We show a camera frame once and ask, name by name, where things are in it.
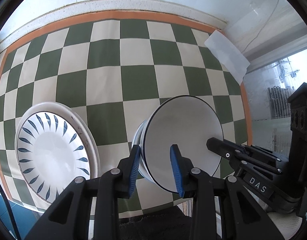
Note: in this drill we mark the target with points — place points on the white plate blue leaves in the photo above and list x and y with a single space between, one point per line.
50 154

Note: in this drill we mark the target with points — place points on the large white floral plate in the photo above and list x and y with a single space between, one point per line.
78 124

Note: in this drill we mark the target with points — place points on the green checkered table mat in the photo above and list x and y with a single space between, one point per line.
113 68

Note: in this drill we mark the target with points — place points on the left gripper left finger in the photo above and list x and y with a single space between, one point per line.
129 170

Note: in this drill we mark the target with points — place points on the white paper towel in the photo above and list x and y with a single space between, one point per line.
228 55

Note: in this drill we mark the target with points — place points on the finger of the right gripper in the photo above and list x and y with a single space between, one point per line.
226 149

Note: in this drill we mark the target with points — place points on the white bowl dark rim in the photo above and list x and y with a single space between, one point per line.
188 122

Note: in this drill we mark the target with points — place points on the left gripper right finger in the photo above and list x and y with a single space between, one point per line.
181 167

